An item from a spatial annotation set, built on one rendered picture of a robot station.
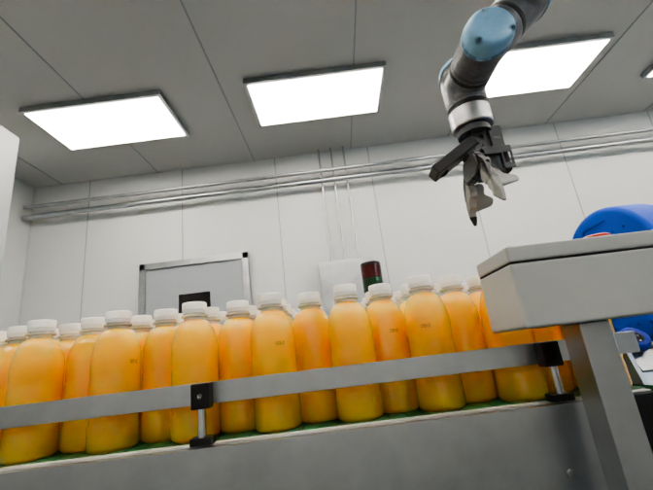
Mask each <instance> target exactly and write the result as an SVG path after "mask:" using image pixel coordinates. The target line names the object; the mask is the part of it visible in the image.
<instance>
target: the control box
mask: <svg viewBox="0 0 653 490"><path fill-rule="evenodd" d="M476 267H477V271H478V275H479V277H480V280H481V281H480V283H481V287H482V291H483V296H484V300H485V303H486V307H487V312H488V316H489V320H490V324H491V328H492V332H493V333H505V332H513V331H521V330H529V329H537V328H546V327H554V326H561V325H568V324H576V323H584V322H592V321H599V320H611V319H619V318H627V317H635V316H642V315H650V314H653V229H651V230H645V231H636V232H627V233H619V234H610V235H602V236H594V237H585V238H577V239H569V240H560V241H552V242H543V243H534V244H527V245H518V246H507V247H505V248H503V249H502V250H500V251H498V252H497V253H495V254H494V255H492V256H490V257H489V258H487V259H486V260H484V261H483V262H481V263H480V264H478V265H477V266H476Z"/></svg>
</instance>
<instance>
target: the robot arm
mask: <svg viewBox="0 0 653 490"><path fill-rule="evenodd" d="M551 2H552V0H496V1H495V2H494V3H493V4H492V5H491V6H490V7H486V8H484V9H481V10H479V11H477V12H476V13H475V14H473V15H472V17H471V18H470V19H469V21H468V23H467V24H466V25H465V27H464V30H463V33H462V37H461V40H460V42H459V45H458V47H457V50H456V52H455V55H454V57H453V58H452V59H450V60H449V61H448V62H446V64H445V65H444V66H443V67H442V69H441V71H440V73H439V87H440V90H441V92H442V95H443V99H444V104H445V108H446V112H447V116H448V120H449V124H450V127H451V131H452V135H453V137H454V138H456V139H458V141H459V143H460V145H458V146H457V147H456V148H454V149H453V150H452V151H451V152H449V153H448V154H447V155H445V156H444V157H443V158H441V159H440V160H439V161H437V162H435V163H434V164H433V165H432V167H431V170H430V174H429V177H430V178H431V179H432V180H433V181H434V182H437V181H438V180H439V179H441V178H442V177H445V176H446V175H447V174H448V172H450V171H451V170H452V169H453V168H455V167H456V166H457V165H458V164H460V163H461V162H463V163H464V165H463V173H464V201H465V204H466V210H467V213H468V217H469V219H470V220H471V222H472V224H473V225H474V226H475V227H476V226H477V215H476V212H478V211H481V210H483V209H486V208H488V207H490V206H492V205H493V202H494V200H493V198H492V197H490V196H487V195H485V194H484V186H483V185H482V184H479V183H485V185H488V188H489V189H490V190H491V191H492V192H493V196H495V197H498V198H500V199H502V200H506V194H505V190H504V187H503V186H506V185H509V184H511V183H514V182H517V181H519V177H518V176H517V175H515V174H509V173H510V172H511V171H512V169H513V168H512V167H516V163H515V160H514V156H513V154H512V150H511V147H510V145H505V144H504V140H503V137H502V133H501V130H500V126H499V125H494V122H495V121H494V118H493V114H492V110H491V107H490V103H489V100H488V96H487V92H486V85H487V83H488V82H489V81H490V79H491V77H492V75H493V74H494V72H495V70H496V68H497V66H498V64H499V62H500V61H501V60H502V58H503V57H504V56H505V55H506V54H507V53H508V52H509V51H510V50H511V49H512V47H513V46H514V45H515V44H516V43H517V42H518V41H519V39H520V38H521V37H522V36H523V35H524V34H525V33H526V32H527V31H528V30H529V29H530V28H531V26H532V25H533V24H534V23H535V22H537V21H538V20H539V19H540V18H541V17H542V16H543V15H544V14H545V12H546V11H547V9H548V7H549V6H550V4H551ZM508 152H509V153H510V155H511V158H512V162H511V161H510V158H509V154H508ZM477 183H478V184H477ZM475 184H476V185H475Z"/></svg>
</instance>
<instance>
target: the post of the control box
mask: <svg viewBox="0 0 653 490"><path fill-rule="evenodd" d="M562 331H563V335H564V338H565V342H566V345H567V350H568V353H569V357H570V360H571V364H572V367H573V371H574V374H575V378H576V381H577V385H578V388H579V392H580V395H581V398H582V401H583V404H584V408H585V411H586V415H587V418H588V422H589V425H590V429H591V432H592V436H593V439H594V443H595V446H596V448H597V452H598V455H599V459H600V462H601V468H602V472H603V475H604V479H605V482H606V486H607V489H608V490H653V453H652V450H651V447H650V444H649V441H648V438H647V435H646V432H645V429H644V426H643V423H642V420H641V417H640V414H639V411H638V408H637V405H636V400H635V397H634V394H633V391H632V387H631V384H630V381H629V378H628V375H627V373H626V370H625V367H624V364H623V361H622V358H621V355H620V352H619V349H618V346H617V343H616V339H615V336H614V333H613V330H612V328H611V325H610V322H609V321H608V320H599V321H592V322H584V323H576V324H568V325H562Z"/></svg>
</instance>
